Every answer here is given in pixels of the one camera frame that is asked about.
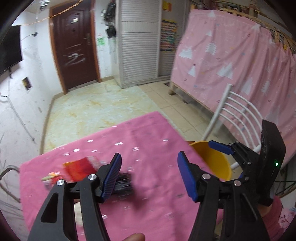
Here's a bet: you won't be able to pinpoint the red orange box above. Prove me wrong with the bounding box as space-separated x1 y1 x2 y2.
63 156 100 182

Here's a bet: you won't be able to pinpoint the red white snack wrapper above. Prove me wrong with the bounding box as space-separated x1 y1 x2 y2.
41 171 65 187

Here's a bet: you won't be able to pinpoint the right hand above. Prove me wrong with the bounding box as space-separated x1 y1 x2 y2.
257 204 272 217

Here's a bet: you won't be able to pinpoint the left hand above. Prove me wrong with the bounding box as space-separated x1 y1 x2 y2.
123 233 145 241

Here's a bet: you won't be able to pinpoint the yellow plastic bin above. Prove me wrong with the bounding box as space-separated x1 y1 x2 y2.
188 141 232 181

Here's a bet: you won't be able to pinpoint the white metal chair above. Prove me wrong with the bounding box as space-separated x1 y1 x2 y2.
202 83 265 170

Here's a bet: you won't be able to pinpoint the pink star tablecloth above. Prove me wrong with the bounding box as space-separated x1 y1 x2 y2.
20 111 210 240

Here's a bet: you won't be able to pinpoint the pink curtain sheet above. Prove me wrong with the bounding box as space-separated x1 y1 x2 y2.
171 9 295 163

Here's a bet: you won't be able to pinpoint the white louvered wardrobe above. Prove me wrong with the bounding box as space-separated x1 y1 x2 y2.
117 1 172 88

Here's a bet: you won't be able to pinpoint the yellow wardrobe sticker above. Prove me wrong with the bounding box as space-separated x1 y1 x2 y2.
162 1 172 11

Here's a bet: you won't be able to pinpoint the black hanging bags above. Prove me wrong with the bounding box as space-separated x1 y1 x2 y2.
104 1 116 39

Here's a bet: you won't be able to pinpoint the dark brown door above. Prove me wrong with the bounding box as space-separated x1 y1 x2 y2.
49 1 101 93

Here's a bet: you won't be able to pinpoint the grey metal chair frame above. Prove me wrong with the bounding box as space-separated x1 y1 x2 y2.
1 165 21 203

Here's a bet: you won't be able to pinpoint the small dark wall picture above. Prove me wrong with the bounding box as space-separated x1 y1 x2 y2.
22 77 32 90

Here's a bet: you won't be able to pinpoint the colourful wall chart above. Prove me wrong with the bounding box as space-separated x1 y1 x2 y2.
160 19 177 52

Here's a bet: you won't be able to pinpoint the black wall television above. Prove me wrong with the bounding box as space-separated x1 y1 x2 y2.
0 26 23 74

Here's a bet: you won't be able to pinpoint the white security camera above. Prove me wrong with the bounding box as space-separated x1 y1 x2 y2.
40 0 50 11

